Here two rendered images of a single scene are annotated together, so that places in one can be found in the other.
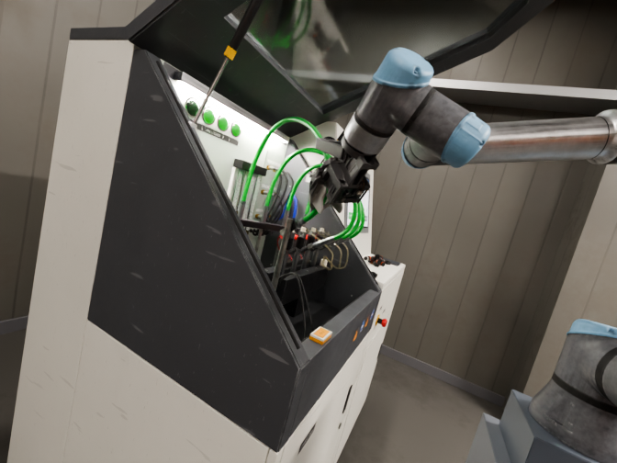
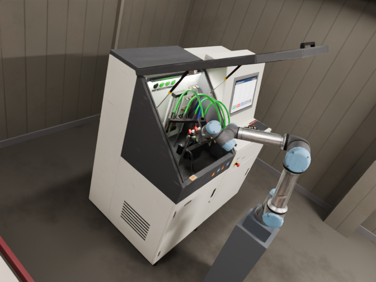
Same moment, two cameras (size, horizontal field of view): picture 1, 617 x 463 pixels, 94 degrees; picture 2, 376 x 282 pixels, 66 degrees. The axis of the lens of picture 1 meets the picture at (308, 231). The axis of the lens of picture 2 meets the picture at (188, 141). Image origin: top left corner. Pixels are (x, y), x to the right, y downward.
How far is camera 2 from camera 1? 1.34 m
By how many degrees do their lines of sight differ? 27
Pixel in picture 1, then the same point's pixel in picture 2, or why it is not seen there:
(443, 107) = (221, 139)
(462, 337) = (316, 168)
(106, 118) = (126, 94)
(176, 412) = (150, 189)
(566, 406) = (261, 210)
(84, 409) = (120, 181)
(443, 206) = (328, 79)
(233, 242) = (168, 152)
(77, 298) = (116, 148)
